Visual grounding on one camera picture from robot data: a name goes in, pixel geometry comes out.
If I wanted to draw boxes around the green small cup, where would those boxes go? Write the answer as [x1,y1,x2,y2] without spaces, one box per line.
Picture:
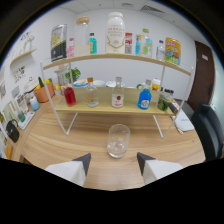
[17,109,26,123]

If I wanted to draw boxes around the blue and white cup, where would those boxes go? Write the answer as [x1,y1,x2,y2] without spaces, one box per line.
[29,95,41,112]

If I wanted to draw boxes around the blue rimmed paper cup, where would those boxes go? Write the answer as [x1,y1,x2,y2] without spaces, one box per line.
[73,79,89,88]

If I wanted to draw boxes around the white paper cup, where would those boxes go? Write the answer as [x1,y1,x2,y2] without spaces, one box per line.
[92,79,106,88]

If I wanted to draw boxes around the clear drinking glass with ice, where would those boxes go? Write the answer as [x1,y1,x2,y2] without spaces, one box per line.
[106,123,132,159]

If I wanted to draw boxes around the white notebook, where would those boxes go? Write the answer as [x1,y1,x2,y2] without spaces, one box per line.
[173,109,195,133]

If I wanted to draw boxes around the black chair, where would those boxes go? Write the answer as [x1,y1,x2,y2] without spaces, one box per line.
[190,101,224,161]

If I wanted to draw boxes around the orange patterned booklet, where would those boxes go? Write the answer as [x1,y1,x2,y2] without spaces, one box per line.
[168,101,181,116]

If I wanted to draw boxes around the yellow small box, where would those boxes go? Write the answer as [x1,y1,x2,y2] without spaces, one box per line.
[4,141,14,160]

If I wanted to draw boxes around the white tray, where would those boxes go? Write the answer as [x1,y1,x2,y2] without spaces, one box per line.
[17,110,36,130]

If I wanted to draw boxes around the black kettle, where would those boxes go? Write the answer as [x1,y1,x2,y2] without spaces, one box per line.
[4,119,21,144]

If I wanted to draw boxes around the blue liquid glass bottle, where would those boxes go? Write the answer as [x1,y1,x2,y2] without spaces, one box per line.
[137,79,153,111]

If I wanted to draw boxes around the red liquid glass bottle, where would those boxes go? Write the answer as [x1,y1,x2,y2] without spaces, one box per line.
[63,83,77,108]

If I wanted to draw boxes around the clear bottle with orange cap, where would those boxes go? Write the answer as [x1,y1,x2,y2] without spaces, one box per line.
[85,77,100,108]

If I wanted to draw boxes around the dark small bottles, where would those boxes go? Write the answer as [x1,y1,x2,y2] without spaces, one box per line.
[159,87,175,96]

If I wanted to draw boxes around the picture frames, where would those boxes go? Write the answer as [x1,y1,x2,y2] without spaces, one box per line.
[13,94,29,114]

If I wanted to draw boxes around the green mug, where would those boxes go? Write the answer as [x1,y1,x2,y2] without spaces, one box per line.
[136,81,148,90]

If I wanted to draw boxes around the white bowl with lid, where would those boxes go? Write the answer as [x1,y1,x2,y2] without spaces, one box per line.
[105,80,118,88]

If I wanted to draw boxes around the white kitchen appliance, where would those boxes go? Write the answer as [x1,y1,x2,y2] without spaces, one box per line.
[23,77,40,94]

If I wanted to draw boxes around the green potted plant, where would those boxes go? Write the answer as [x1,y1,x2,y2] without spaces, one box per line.
[64,67,82,84]

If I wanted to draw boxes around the brown door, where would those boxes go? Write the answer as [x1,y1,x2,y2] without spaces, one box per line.
[186,40,216,113]

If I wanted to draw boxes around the clear bottle with blue cap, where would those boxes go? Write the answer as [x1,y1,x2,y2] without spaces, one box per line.
[156,39,166,62]

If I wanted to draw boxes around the yellow cartoon drink can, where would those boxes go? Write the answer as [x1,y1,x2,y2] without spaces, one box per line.
[164,37,182,66]

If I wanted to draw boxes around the small pink bottle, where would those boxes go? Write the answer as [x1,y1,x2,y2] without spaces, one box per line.
[66,37,75,59]

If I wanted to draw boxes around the clear bottle with green cap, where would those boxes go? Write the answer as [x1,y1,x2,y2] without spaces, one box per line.
[139,28,150,58]

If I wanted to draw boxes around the small teal green bottle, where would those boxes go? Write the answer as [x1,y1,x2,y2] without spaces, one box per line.
[88,32,98,55]

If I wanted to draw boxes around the clear jar with cork lid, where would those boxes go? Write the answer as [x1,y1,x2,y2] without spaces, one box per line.
[73,16,91,57]

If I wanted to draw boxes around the white vase with flowers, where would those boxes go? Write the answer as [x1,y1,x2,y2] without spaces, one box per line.
[20,31,36,53]

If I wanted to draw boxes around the large white milk bottle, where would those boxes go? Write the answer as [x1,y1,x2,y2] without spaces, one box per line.
[105,11,127,55]

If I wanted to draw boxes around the ceiling air vent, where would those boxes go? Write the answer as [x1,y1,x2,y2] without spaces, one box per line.
[140,4,165,14]

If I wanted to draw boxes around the two-tier wooden rack white frame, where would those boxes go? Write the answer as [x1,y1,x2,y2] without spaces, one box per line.
[39,53,195,139]

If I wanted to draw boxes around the colourful wall stickers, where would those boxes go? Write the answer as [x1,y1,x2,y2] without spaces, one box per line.
[13,65,27,83]

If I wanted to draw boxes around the grey printed wall sheet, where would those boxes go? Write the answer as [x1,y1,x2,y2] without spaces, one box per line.
[125,42,133,55]

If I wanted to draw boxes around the wooden wall shelf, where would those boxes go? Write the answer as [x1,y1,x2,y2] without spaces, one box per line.
[9,47,38,68]

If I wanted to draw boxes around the multicolour wall poster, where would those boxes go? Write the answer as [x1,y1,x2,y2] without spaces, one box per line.
[134,34,140,56]

